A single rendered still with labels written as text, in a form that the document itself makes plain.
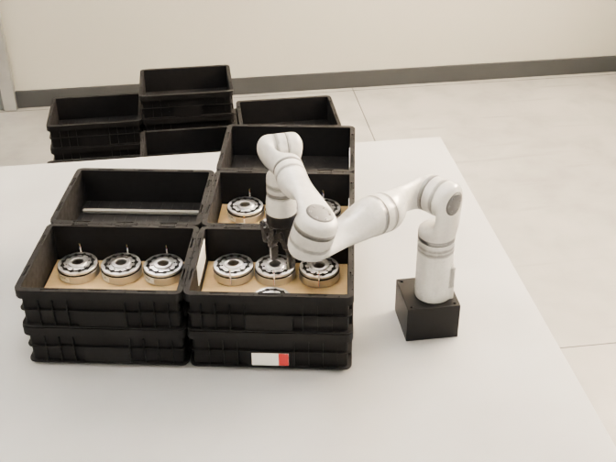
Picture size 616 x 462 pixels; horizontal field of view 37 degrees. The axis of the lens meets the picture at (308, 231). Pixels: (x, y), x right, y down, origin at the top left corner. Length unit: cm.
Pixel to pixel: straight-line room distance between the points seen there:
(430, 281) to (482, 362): 24
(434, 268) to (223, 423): 63
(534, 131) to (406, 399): 305
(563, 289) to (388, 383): 172
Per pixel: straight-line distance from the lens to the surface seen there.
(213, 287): 235
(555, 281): 389
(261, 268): 236
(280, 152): 209
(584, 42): 581
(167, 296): 218
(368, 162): 317
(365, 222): 200
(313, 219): 187
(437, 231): 221
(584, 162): 483
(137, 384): 229
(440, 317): 236
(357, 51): 541
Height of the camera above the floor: 220
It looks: 33 degrees down
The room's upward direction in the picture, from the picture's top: straight up
